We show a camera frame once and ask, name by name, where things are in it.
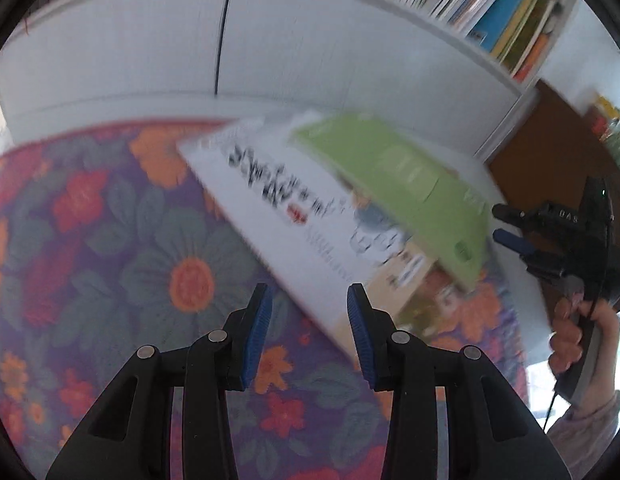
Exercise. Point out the brown wooden cabinet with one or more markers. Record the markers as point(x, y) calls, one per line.
point(550, 150)

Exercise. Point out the floral printed cloth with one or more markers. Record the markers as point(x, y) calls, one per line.
point(90, 260)

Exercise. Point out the white book with black title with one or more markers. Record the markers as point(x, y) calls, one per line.
point(290, 240)

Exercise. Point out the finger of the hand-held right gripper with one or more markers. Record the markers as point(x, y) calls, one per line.
point(510, 215)
point(512, 241)

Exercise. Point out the person's right hand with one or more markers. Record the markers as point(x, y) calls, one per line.
point(565, 340)

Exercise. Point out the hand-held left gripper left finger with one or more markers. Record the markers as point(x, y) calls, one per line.
point(257, 340)

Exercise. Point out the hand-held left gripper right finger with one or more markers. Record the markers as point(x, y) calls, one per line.
point(362, 340)

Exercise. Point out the green plant in glass vase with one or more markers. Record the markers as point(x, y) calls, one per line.
point(617, 140)

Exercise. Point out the row of colourful shelf books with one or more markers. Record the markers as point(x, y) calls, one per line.
point(510, 10)

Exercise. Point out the light green book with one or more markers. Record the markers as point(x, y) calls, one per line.
point(405, 175)

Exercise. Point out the white bookshelf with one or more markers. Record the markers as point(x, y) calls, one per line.
point(340, 60)

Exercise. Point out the red and yellow box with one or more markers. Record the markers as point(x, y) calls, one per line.
point(605, 110)

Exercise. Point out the person's right forearm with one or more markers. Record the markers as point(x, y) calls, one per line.
point(590, 430)

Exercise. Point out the cream yellow book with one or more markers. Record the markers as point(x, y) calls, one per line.
point(405, 280)

